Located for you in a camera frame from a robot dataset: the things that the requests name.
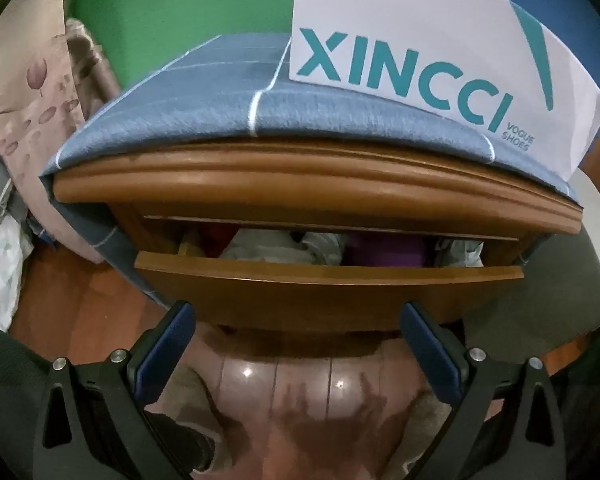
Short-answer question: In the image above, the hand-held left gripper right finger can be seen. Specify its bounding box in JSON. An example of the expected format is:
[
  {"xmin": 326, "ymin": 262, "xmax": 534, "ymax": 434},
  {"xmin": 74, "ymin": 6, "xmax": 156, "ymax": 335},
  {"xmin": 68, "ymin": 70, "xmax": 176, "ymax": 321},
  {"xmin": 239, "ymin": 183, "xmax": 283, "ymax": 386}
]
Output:
[{"xmin": 400, "ymin": 302, "xmax": 567, "ymax": 480}]

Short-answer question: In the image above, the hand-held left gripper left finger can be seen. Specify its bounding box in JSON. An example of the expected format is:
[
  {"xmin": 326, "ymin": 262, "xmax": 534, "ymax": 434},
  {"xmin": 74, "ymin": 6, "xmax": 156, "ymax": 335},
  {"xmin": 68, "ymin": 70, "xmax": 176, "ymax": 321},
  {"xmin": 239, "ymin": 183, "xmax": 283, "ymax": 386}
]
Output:
[{"xmin": 32, "ymin": 301, "xmax": 197, "ymax": 480}]

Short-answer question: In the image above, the purple bra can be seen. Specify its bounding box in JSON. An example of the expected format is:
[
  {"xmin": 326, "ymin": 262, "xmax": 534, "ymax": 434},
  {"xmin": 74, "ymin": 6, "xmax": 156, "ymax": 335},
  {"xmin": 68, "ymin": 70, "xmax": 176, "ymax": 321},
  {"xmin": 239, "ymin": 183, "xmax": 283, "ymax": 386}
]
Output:
[{"xmin": 342, "ymin": 232, "xmax": 433, "ymax": 268}]

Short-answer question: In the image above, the white shoe box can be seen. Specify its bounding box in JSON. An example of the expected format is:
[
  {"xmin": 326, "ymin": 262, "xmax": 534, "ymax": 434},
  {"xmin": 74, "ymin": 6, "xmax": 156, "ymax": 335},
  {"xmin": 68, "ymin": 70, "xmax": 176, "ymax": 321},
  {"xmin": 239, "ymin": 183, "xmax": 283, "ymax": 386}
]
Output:
[{"xmin": 288, "ymin": 0, "xmax": 600, "ymax": 181}]

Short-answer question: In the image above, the white garment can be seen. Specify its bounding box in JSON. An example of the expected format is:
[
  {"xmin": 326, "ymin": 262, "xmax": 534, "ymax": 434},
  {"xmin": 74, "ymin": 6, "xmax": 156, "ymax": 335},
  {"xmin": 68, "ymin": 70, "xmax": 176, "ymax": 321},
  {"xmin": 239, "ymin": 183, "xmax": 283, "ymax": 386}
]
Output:
[{"xmin": 220, "ymin": 230, "xmax": 348, "ymax": 266}]

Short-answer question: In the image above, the grey-green chair seat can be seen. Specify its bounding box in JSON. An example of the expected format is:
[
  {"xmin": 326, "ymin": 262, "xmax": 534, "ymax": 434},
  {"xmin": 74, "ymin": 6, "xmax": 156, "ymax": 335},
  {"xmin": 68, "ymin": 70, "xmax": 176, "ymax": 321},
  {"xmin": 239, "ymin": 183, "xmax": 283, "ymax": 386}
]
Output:
[{"xmin": 462, "ymin": 225, "xmax": 600, "ymax": 348}]

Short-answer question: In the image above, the white patterned cloth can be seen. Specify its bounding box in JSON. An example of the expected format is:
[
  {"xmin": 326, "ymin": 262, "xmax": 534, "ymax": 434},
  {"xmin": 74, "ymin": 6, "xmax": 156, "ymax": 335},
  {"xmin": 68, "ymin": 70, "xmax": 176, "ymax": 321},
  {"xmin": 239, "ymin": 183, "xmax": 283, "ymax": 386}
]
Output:
[{"xmin": 0, "ymin": 215, "xmax": 33, "ymax": 318}]

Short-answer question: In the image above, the wooden nightstand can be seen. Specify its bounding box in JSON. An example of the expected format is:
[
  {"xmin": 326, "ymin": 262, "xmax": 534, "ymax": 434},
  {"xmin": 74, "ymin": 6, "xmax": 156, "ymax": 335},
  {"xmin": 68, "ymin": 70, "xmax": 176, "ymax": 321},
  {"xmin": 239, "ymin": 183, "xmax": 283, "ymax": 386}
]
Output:
[{"xmin": 52, "ymin": 142, "xmax": 583, "ymax": 333}]

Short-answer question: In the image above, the blue checked cloth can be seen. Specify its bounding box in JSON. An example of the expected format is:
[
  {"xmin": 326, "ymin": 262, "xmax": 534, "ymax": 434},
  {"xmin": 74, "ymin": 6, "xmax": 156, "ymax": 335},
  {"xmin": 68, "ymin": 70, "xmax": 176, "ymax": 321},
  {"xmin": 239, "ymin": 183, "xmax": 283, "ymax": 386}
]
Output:
[{"xmin": 40, "ymin": 34, "xmax": 586, "ymax": 313}]

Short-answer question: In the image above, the floral pillow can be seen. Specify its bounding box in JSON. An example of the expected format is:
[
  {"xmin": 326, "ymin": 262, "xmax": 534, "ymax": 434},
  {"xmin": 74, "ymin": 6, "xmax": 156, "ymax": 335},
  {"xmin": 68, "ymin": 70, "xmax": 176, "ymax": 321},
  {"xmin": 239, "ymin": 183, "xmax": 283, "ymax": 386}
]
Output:
[{"xmin": 0, "ymin": 0, "xmax": 116, "ymax": 266}]

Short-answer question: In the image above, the green foam mat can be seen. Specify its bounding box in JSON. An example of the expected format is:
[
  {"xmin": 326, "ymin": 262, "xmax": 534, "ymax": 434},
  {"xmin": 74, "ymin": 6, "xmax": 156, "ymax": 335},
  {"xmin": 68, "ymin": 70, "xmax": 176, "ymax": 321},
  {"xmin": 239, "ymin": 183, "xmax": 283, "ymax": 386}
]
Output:
[{"xmin": 65, "ymin": 0, "xmax": 301, "ymax": 96}]

